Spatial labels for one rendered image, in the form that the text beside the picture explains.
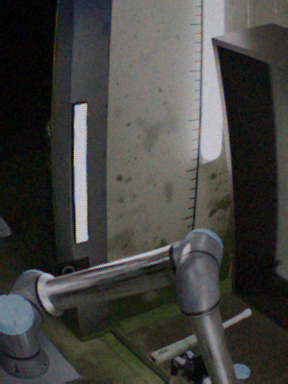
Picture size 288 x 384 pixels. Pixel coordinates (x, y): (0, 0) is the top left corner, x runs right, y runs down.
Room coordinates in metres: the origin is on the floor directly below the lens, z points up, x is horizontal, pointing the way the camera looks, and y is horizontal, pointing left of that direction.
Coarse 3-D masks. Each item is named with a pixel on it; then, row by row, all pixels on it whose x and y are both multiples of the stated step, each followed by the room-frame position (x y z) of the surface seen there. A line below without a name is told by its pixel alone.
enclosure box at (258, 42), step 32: (256, 32) 1.94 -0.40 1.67; (224, 64) 1.93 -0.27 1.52; (256, 64) 2.03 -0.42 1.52; (224, 96) 1.93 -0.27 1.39; (256, 96) 2.03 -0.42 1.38; (224, 128) 1.93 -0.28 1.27; (256, 128) 2.04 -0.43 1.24; (256, 160) 2.05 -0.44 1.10; (256, 192) 2.06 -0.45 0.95; (256, 224) 2.08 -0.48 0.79; (256, 256) 2.11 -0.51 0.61; (256, 288) 2.03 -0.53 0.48
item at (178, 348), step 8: (248, 312) 1.75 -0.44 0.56; (232, 320) 1.71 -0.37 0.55; (192, 336) 1.61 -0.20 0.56; (176, 344) 1.56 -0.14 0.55; (184, 344) 1.56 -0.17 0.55; (192, 344) 1.57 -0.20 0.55; (160, 352) 1.50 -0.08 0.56; (168, 352) 1.51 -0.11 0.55; (176, 352) 1.52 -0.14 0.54; (160, 360) 1.48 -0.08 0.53; (176, 368) 1.56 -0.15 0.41
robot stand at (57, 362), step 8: (40, 336) 1.46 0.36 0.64; (40, 344) 1.41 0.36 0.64; (48, 344) 1.42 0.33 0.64; (48, 352) 1.37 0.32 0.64; (56, 352) 1.38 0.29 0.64; (48, 360) 1.32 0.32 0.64; (56, 360) 1.33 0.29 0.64; (64, 360) 1.34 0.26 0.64; (0, 368) 1.23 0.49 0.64; (56, 368) 1.28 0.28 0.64; (64, 368) 1.29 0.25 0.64; (72, 368) 1.29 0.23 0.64; (0, 376) 1.19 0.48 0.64; (8, 376) 1.20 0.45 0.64; (40, 376) 1.22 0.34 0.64; (48, 376) 1.23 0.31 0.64; (56, 376) 1.24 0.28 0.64; (64, 376) 1.24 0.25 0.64; (72, 376) 1.25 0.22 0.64
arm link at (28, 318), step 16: (0, 304) 1.30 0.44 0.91; (16, 304) 1.31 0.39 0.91; (32, 304) 1.36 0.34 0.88; (0, 320) 1.23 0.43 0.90; (16, 320) 1.24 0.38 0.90; (32, 320) 1.27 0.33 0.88; (0, 336) 1.23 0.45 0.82; (16, 336) 1.22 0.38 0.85; (32, 336) 1.26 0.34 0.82; (16, 352) 1.22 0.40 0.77; (32, 352) 1.24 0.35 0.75
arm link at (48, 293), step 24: (192, 240) 1.36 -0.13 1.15; (216, 240) 1.37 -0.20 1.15; (120, 264) 1.39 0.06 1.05; (144, 264) 1.36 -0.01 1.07; (168, 264) 1.33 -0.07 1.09; (24, 288) 1.42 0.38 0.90; (48, 288) 1.41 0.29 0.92; (72, 288) 1.39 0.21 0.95; (96, 288) 1.36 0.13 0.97; (120, 288) 1.35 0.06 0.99; (144, 288) 1.34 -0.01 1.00; (48, 312) 1.38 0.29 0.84
